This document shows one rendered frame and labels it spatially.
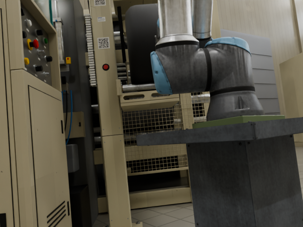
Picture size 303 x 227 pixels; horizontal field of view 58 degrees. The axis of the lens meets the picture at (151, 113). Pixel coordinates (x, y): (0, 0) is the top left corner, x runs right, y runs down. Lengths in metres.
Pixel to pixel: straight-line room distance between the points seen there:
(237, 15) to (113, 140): 7.53
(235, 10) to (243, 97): 8.03
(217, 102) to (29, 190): 0.75
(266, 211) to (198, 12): 0.76
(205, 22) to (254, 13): 8.46
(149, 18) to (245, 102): 0.97
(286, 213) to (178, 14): 0.70
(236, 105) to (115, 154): 1.03
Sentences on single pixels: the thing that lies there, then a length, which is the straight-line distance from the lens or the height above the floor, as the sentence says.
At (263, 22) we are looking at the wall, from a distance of 9.87.
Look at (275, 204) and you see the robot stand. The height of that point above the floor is 0.36.
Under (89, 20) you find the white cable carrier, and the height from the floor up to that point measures 1.39.
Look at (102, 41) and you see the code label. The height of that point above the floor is 1.23.
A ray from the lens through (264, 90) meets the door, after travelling 8.90.
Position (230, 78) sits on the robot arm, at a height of 0.75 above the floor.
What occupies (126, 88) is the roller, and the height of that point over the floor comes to 0.90.
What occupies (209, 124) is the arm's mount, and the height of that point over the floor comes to 0.61.
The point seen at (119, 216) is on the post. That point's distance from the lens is 1.80.
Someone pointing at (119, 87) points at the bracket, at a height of 0.90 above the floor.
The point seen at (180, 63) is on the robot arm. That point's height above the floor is 0.81.
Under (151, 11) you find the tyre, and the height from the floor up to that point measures 1.34.
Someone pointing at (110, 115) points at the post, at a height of 0.75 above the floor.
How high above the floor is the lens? 0.59
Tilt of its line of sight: 5 degrees up
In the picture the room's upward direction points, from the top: 6 degrees counter-clockwise
